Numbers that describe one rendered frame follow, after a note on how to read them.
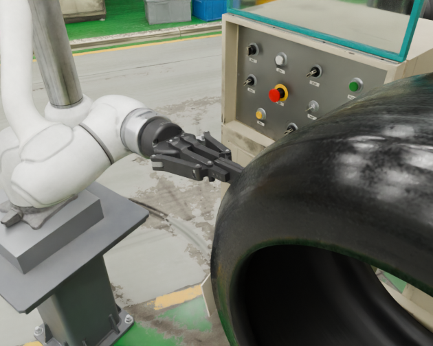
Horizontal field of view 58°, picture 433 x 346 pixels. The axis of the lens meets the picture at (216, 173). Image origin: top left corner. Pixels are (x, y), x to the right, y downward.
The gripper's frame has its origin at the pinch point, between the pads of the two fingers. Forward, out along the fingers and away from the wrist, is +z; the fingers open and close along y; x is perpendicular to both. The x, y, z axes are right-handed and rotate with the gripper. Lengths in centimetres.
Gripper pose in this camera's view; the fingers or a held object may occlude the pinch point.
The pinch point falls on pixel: (234, 174)
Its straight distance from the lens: 58.5
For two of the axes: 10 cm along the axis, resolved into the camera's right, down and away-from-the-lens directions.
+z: 6.7, 3.3, -6.7
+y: 7.4, -4.0, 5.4
